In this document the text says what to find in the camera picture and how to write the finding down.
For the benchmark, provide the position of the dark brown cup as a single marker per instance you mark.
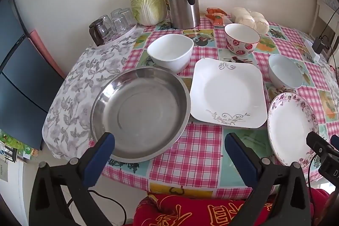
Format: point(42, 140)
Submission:
point(93, 34)

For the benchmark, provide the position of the bag of white steamed buns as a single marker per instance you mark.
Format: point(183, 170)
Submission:
point(251, 19)

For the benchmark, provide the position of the stainless steel basin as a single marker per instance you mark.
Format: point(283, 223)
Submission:
point(143, 114)

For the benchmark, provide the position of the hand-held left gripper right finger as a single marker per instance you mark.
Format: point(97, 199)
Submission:
point(238, 159)

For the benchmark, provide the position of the strawberry print bowl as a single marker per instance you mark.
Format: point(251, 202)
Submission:
point(241, 35)

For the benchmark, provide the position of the pink checkered tablecloth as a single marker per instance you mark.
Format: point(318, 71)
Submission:
point(201, 151)

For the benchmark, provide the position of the pale blue floral bowl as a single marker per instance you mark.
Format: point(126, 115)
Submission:
point(283, 69)

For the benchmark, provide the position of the white square plate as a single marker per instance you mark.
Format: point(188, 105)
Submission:
point(225, 93)

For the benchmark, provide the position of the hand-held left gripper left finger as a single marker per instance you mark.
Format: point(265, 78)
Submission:
point(102, 157)

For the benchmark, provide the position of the clear glass cup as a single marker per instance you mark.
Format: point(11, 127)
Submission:
point(126, 16)
point(105, 27)
point(115, 13)
point(119, 26)

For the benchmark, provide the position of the orange snack packet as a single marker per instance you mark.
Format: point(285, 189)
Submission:
point(219, 20)
point(215, 11)

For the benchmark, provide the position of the white shelf unit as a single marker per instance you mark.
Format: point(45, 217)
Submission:
point(321, 16)

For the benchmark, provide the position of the floral rimmed round plate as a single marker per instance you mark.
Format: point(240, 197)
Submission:
point(286, 125)

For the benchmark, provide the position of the napa cabbage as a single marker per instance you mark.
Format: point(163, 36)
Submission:
point(148, 1)

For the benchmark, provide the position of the pink board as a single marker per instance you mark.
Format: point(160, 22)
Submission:
point(45, 51)

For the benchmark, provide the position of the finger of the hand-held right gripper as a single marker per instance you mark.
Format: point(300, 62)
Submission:
point(317, 144)
point(335, 140)

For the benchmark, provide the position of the dark cabinet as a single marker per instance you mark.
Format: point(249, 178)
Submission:
point(21, 77)

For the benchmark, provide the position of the white power strip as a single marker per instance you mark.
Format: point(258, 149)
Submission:
point(311, 52)

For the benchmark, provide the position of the white square bowl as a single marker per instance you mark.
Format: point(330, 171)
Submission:
point(169, 48)

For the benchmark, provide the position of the black charger adapter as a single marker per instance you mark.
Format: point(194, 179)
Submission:
point(321, 44)

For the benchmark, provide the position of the green printed carton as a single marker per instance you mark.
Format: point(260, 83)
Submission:
point(16, 145)

